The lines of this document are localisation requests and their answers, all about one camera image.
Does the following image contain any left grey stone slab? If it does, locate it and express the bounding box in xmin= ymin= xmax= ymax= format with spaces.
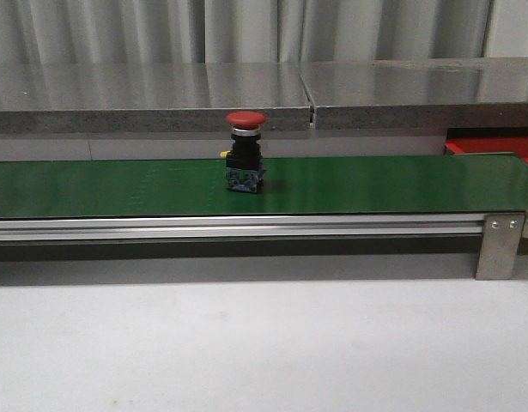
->
xmin=0 ymin=63 xmax=311 ymax=134

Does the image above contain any grey stone slab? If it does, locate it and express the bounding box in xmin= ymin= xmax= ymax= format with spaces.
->
xmin=0 ymin=63 xmax=311 ymax=134
xmin=300 ymin=58 xmax=528 ymax=130

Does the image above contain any green conveyor belt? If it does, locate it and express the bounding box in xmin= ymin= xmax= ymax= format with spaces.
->
xmin=0 ymin=154 xmax=528 ymax=220

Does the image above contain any right grey stone slab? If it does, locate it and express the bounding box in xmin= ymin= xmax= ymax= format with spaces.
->
xmin=300 ymin=58 xmax=528 ymax=130

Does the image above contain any red plastic tray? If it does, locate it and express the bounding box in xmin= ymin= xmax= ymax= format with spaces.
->
xmin=445 ymin=136 xmax=528 ymax=163

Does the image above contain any grey pleated curtain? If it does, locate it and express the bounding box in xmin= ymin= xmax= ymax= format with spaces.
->
xmin=0 ymin=0 xmax=493 ymax=64

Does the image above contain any aluminium conveyor side rail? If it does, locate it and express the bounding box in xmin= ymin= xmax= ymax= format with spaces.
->
xmin=0 ymin=214 xmax=485 ymax=243

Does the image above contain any steel conveyor support bracket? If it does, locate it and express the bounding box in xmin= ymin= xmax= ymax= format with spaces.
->
xmin=475 ymin=213 xmax=525 ymax=281

